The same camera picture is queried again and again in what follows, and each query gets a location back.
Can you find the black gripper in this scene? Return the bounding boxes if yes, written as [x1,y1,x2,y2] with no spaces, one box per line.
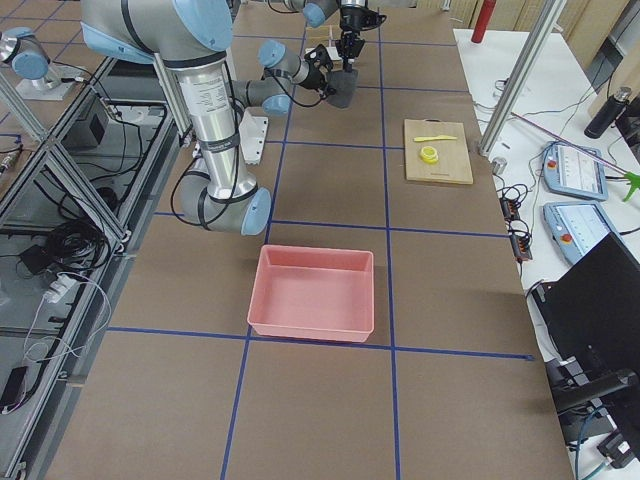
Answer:
[336,0,386,71]
[303,57,333,98]

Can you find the grey microfibre cloth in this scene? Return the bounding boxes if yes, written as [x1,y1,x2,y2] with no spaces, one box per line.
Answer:
[326,69,359,109]

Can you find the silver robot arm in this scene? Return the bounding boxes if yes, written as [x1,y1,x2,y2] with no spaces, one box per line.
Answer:
[81,1,335,236]
[283,0,387,72]

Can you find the white rectangular tray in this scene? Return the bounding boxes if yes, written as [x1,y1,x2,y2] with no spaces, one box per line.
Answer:
[304,45,333,63]

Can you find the yellow plastic knife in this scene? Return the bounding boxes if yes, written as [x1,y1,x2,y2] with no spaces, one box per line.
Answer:
[413,135,458,143]

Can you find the yellow lemon slices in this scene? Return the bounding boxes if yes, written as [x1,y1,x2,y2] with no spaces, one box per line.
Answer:
[419,145,439,164]

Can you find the bamboo cutting board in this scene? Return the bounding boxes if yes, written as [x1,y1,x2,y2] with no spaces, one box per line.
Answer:
[403,119,473,185]

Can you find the red bottle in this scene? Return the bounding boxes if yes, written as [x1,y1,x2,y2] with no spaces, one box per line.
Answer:
[471,0,497,44]

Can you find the pink plastic bin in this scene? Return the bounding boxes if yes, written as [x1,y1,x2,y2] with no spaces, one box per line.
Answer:
[247,245,375,343]

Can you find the black electronics box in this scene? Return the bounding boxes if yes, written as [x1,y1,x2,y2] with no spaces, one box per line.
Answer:
[62,98,109,150]

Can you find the upper teach pendant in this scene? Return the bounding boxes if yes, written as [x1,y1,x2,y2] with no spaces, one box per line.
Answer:
[543,142,608,201]

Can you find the teach pendant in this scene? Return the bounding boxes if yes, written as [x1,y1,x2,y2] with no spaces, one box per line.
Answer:
[543,142,608,201]
[542,201,619,265]

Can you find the black orange connector strip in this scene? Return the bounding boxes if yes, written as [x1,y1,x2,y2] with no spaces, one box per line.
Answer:
[499,197,533,263]

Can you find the black bottle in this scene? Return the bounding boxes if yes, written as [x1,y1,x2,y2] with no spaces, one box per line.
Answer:
[584,86,632,139]

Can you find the lower teach pendant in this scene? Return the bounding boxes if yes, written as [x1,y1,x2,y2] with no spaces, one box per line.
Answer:
[542,201,619,265]

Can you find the green spray nozzle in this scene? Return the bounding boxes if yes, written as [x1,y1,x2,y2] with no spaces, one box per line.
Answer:
[623,171,640,202]

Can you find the white power adapter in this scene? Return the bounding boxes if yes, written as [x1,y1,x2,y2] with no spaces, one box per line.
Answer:
[43,273,78,304]

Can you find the black monitor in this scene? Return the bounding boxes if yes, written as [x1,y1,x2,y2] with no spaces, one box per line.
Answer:
[533,234,639,372]

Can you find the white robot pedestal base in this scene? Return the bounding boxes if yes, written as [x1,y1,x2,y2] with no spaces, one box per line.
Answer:
[239,110,269,165]

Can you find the aluminium frame post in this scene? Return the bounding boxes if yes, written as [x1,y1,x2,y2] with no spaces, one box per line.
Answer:
[478,0,567,157]

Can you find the black cable bundle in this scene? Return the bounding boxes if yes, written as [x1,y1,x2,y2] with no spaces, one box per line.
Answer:
[44,220,111,274]

